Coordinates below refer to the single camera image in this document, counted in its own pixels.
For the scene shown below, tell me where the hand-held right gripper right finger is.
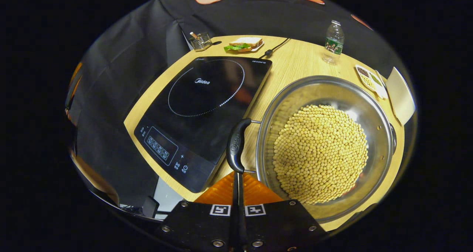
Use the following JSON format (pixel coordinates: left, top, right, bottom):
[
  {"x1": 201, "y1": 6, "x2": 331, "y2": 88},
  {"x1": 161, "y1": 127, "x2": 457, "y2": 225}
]
[{"x1": 238, "y1": 172, "x2": 327, "y2": 252}]

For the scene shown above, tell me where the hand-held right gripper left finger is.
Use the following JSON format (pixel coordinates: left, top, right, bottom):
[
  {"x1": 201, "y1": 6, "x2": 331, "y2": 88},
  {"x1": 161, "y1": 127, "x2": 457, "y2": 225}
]
[{"x1": 157, "y1": 171, "x2": 239, "y2": 252}]

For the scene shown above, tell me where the pile of soybeans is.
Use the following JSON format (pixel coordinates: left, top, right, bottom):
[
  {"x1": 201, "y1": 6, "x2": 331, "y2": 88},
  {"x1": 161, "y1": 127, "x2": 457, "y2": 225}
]
[{"x1": 273, "y1": 104, "x2": 369, "y2": 204}]

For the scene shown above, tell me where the black induction cooktop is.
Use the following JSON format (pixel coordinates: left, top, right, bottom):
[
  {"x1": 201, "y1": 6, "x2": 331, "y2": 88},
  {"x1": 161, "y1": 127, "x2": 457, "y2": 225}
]
[{"x1": 134, "y1": 56, "x2": 273, "y2": 193}]

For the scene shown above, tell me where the steel pot with black handles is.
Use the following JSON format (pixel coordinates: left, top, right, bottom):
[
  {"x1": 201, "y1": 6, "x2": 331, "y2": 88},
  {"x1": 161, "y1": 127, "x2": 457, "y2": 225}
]
[{"x1": 226, "y1": 75, "x2": 398, "y2": 224}]

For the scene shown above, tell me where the black backdrop cloth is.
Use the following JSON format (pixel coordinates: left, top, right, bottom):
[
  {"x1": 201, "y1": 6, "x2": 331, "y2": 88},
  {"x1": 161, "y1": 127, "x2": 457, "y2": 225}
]
[{"x1": 65, "y1": 0, "x2": 407, "y2": 215}]

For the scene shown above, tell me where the white divided dish of beans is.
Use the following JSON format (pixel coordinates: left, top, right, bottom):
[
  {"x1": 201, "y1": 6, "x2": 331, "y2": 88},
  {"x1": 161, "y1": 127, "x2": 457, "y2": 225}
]
[{"x1": 355, "y1": 64, "x2": 388, "y2": 99}]

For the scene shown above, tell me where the sandwich with lettuce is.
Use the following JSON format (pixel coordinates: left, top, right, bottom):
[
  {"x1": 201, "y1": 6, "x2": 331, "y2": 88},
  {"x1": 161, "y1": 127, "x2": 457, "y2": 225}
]
[{"x1": 224, "y1": 37, "x2": 263, "y2": 52}]

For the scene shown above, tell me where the small white box appliance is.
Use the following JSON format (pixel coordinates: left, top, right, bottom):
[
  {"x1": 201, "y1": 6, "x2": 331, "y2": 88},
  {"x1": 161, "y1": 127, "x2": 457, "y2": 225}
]
[{"x1": 385, "y1": 67, "x2": 416, "y2": 126}]

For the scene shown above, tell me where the small white plate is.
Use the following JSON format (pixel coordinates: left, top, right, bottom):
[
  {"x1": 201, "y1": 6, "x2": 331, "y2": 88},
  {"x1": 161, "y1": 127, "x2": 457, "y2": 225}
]
[{"x1": 236, "y1": 41, "x2": 265, "y2": 53}]

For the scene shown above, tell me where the clear plastic water bottle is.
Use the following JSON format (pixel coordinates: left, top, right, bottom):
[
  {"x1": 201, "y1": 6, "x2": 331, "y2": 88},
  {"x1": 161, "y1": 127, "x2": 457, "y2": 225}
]
[{"x1": 322, "y1": 20, "x2": 345, "y2": 65}]

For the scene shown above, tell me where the wire mesh holder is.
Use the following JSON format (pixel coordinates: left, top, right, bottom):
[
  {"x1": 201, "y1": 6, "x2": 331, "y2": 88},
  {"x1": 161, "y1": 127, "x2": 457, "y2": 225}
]
[{"x1": 189, "y1": 32, "x2": 213, "y2": 52}]

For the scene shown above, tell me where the black power cable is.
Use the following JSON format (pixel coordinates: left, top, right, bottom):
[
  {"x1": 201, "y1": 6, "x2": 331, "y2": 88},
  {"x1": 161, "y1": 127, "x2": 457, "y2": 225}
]
[{"x1": 259, "y1": 38, "x2": 291, "y2": 59}]

